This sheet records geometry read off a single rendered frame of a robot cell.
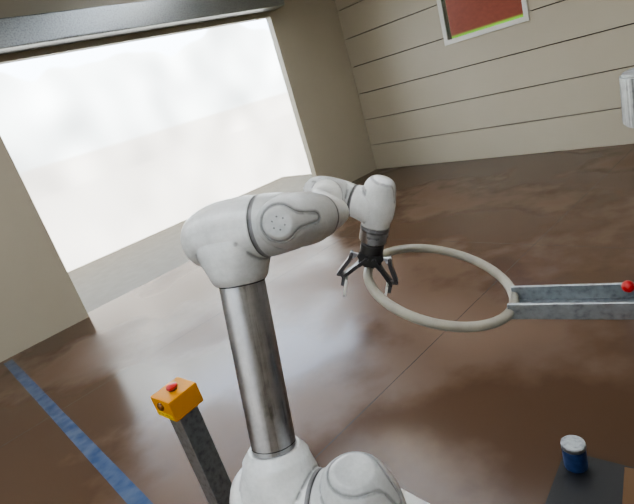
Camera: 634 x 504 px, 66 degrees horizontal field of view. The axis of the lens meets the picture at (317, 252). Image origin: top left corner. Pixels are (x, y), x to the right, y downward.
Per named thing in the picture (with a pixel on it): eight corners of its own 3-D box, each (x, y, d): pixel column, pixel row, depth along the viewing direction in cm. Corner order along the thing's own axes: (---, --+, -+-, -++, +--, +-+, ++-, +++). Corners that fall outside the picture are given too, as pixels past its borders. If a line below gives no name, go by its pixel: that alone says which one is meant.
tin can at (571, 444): (576, 477, 213) (573, 454, 208) (558, 463, 222) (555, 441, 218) (594, 466, 215) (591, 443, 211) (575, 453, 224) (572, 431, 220)
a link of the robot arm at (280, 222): (334, 181, 102) (278, 193, 107) (297, 181, 85) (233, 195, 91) (345, 243, 102) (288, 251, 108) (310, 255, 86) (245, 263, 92)
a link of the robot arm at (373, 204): (396, 222, 153) (358, 212, 157) (404, 175, 145) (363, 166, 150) (385, 235, 144) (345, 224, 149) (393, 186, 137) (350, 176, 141)
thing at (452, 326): (523, 273, 168) (526, 266, 167) (509, 356, 128) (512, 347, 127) (389, 237, 185) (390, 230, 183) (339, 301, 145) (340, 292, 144)
